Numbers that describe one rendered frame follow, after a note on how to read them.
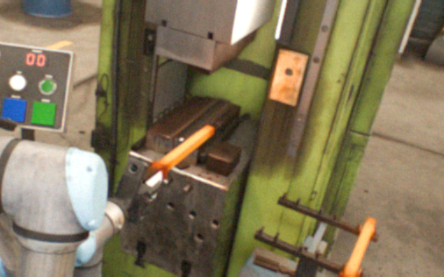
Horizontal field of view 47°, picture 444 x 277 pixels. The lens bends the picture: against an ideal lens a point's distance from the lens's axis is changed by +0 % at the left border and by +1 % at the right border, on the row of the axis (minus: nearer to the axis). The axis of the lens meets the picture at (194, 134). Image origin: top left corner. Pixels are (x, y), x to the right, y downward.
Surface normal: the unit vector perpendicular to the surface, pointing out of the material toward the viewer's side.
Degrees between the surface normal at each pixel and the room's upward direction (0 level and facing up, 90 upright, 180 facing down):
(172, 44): 90
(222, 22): 90
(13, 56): 60
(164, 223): 90
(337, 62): 90
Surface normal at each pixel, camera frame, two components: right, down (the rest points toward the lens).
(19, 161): 0.05, -0.50
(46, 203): 0.01, 0.10
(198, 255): -0.42, 0.37
